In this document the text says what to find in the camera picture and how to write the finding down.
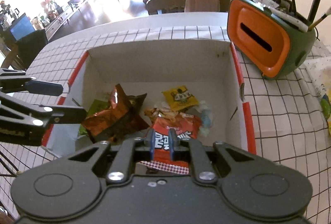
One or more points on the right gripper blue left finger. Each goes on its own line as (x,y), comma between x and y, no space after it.
(130,152)

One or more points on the dark red foil chip bag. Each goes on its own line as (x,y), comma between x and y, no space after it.
(116,118)

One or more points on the orange green tissue box organizer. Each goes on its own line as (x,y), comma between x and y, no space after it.
(276,47)

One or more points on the blue screen monitor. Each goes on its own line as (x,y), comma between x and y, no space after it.
(21,27)

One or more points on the red white cardboard box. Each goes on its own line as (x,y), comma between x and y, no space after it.
(209,69)

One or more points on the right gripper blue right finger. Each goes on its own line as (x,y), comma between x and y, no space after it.
(192,152)

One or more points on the wooden chair with black cloth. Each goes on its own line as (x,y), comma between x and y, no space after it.
(26,48)

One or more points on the yellow small snack packet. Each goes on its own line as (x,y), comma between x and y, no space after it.
(180,98)

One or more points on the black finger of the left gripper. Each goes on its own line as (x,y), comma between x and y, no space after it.
(14,81)

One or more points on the wooden chair far right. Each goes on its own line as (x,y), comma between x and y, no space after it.
(155,7)

